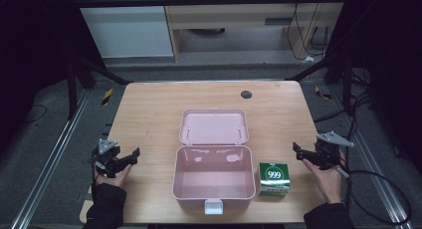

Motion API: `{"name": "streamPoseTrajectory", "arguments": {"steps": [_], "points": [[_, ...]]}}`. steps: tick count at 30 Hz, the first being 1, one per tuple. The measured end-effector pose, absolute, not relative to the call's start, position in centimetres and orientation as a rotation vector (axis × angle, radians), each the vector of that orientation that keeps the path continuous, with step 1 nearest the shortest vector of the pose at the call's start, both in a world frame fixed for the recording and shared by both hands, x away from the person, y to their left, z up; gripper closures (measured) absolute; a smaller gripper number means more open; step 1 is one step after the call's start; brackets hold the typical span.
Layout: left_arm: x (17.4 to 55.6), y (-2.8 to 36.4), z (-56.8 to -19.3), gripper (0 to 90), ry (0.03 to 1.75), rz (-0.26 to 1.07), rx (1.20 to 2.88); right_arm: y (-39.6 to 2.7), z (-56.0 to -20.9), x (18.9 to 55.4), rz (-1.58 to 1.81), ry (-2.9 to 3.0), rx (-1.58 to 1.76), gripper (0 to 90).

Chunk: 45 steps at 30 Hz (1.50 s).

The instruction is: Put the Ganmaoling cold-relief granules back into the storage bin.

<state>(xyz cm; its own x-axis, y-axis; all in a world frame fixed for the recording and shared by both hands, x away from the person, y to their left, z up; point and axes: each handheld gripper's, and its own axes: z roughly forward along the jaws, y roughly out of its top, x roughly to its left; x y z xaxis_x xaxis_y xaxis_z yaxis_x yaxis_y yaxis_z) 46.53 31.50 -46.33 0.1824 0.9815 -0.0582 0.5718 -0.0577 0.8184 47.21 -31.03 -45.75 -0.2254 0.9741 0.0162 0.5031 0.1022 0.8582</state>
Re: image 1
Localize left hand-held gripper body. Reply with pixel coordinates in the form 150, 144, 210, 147
91, 138, 124, 179

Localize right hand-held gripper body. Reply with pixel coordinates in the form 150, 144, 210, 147
313, 130, 355, 172

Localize green medicine box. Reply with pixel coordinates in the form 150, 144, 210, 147
257, 161, 292, 198

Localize pink plastic storage box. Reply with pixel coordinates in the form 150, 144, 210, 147
171, 108, 258, 216

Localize person's left hand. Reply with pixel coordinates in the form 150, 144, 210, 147
94, 163, 133, 190

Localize person's right hand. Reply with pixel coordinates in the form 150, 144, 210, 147
302, 151, 348, 205

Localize yellow black striped tape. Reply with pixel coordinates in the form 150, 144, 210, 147
314, 85, 333, 101
101, 88, 114, 107

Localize black metal stand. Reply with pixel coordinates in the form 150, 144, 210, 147
65, 52, 133, 121
285, 52, 355, 116

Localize dark curtain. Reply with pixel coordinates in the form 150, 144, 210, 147
326, 0, 422, 175
0, 0, 106, 153

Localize white cabinet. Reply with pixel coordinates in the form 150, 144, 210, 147
71, 0, 175, 60

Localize wooden desk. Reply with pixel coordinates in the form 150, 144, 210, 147
160, 0, 344, 63

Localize aluminium floor rail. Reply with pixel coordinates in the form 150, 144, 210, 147
11, 89, 92, 229
327, 85, 415, 229

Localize black floor cables bundle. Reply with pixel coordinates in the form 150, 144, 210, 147
313, 68, 377, 124

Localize thin black floor cable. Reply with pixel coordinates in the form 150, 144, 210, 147
20, 104, 49, 125

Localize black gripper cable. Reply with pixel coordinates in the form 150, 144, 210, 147
333, 164, 413, 227

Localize black hanging desk cables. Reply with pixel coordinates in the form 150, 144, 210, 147
286, 2, 330, 63

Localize black horizontal frame bar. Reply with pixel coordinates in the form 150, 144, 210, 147
74, 0, 348, 9

